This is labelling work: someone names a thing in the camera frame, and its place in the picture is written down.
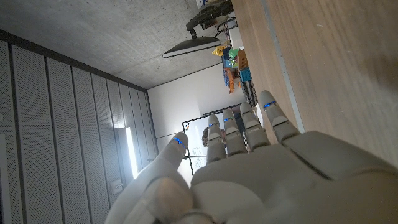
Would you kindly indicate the blue cube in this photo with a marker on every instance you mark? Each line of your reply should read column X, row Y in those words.
column 245, row 74

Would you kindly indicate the white cardboard box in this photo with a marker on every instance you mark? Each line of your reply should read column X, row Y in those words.
column 235, row 37

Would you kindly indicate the green toy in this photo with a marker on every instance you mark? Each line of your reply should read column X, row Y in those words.
column 233, row 53

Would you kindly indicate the yellow toy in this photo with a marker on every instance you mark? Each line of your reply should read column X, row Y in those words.
column 219, row 50

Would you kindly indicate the black computer monitor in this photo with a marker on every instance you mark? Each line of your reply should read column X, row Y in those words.
column 192, row 46

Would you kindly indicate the whiteboard with black frame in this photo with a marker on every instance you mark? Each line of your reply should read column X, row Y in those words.
column 196, row 137

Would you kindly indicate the brown wooden block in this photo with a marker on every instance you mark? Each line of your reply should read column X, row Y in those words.
column 242, row 59

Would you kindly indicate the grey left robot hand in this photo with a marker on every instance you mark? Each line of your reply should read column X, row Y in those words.
column 264, row 183

